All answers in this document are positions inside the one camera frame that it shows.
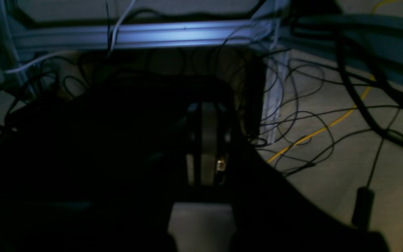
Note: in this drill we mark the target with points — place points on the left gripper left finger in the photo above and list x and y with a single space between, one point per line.
187 141

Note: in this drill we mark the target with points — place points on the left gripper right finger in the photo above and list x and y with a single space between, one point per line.
216 137

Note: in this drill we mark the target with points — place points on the aluminium frame rail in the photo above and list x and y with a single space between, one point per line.
184 34

